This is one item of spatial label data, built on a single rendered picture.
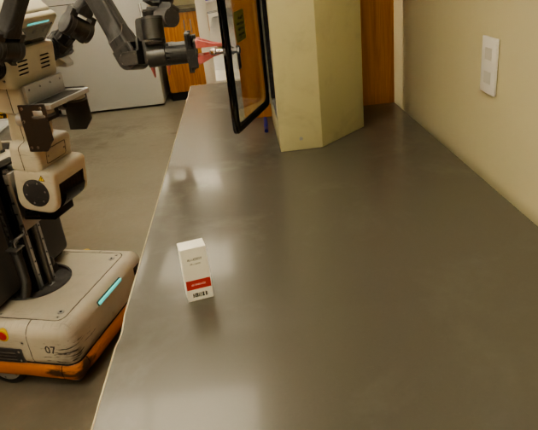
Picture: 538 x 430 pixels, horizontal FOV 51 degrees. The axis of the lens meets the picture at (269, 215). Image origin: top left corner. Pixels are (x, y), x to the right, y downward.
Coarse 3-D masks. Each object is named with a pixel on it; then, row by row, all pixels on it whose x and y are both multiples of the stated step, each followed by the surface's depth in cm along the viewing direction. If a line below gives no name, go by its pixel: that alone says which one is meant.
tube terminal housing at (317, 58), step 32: (288, 0) 133; (320, 0) 135; (352, 0) 144; (288, 32) 136; (320, 32) 138; (352, 32) 147; (288, 64) 139; (320, 64) 140; (352, 64) 150; (288, 96) 142; (320, 96) 143; (352, 96) 154; (288, 128) 146; (320, 128) 146; (352, 128) 157
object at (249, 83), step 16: (240, 0) 147; (240, 16) 148; (256, 16) 160; (240, 32) 148; (256, 32) 160; (224, 48) 139; (240, 48) 148; (256, 48) 161; (256, 64) 161; (240, 80) 149; (256, 80) 162; (240, 96) 150; (256, 96) 162; (240, 112) 150
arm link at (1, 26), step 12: (12, 0) 158; (24, 0) 159; (0, 12) 161; (12, 12) 160; (24, 12) 162; (0, 24) 161; (12, 24) 161; (0, 36) 161; (12, 36) 164; (24, 36) 169; (0, 48) 162; (24, 48) 170; (0, 60) 164
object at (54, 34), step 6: (48, 36) 207; (54, 36) 206; (60, 36) 205; (66, 36) 206; (60, 42) 206; (66, 42) 206; (72, 42) 208; (60, 48) 207; (66, 48) 208; (72, 48) 216; (60, 54) 208; (66, 54) 211
